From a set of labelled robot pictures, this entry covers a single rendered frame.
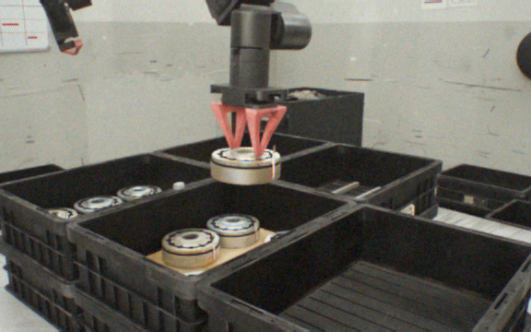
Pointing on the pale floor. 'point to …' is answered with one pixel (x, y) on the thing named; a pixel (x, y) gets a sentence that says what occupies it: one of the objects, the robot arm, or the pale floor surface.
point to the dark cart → (321, 116)
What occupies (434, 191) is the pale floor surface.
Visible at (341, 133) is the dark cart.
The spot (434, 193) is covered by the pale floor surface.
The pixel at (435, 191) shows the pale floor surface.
